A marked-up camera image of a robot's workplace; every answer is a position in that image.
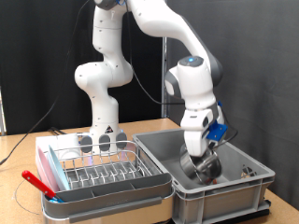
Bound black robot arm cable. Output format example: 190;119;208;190
124;0;240;150

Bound grey plastic crate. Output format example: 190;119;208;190
132;125;277;224

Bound metal background pole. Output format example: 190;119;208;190
161;36;169;119

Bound pink plate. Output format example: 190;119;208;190
36;146;60;193

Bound black backdrop curtain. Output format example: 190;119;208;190
0;0;164;136

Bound white dish drying rack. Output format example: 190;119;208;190
41;164;176;224

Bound white plastic tray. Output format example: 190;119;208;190
35;132;82;162

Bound stainless steel pot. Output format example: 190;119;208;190
179;143;223;187

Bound dark grey backdrop curtain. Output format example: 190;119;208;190
167;0;299;211

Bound black cables on table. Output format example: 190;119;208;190
47;126;68;135

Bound black hanging cable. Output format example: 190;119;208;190
0;0;92;165

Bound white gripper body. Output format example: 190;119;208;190
184;129;210;159

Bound metal frame strip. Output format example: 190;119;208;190
0;87;7;136

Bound metal wire dish rack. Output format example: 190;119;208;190
43;140;164;191

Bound red handled utensil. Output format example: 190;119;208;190
21;170;57;199

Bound light blue plate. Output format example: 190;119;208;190
47;144;72;191

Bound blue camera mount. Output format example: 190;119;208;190
207;121;227;142

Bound grey rubber rack knob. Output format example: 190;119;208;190
98;133;111;152
80;135;93;154
116;133;128;149

